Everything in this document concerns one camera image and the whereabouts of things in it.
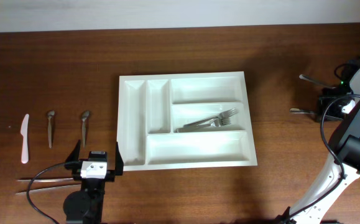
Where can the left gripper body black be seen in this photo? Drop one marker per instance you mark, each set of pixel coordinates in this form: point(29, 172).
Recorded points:
point(94, 183)

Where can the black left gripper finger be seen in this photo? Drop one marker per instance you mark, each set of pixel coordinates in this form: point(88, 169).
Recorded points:
point(74, 155)
point(119, 164)

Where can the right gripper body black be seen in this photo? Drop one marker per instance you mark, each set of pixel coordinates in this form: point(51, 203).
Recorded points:
point(329, 94)

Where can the metal tablespoon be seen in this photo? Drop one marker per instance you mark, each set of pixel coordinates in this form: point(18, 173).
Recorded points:
point(314, 81)
point(301, 111)

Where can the metal fork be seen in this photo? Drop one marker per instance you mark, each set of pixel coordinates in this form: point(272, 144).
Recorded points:
point(215, 123)
point(223, 116)

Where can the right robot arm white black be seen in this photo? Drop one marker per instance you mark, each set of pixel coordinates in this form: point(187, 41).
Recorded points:
point(342, 166)

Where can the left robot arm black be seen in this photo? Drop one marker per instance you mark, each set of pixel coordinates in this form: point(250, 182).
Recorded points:
point(86, 205)

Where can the small metal teaspoon right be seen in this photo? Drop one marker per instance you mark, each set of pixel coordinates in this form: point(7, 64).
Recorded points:
point(84, 116)

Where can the small metal teaspoon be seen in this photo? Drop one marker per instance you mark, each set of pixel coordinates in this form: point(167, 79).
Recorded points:
point(84, 116)
point(50, 116)

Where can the small metal teaspoon left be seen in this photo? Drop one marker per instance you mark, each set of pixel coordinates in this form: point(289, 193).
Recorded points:
point(50, 116)

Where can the white plastic knife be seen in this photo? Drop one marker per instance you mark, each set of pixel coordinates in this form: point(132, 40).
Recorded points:
point(24, 133)

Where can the white plastic cutlery tray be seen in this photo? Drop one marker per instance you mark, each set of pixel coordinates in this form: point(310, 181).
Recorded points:
point(152, 107)

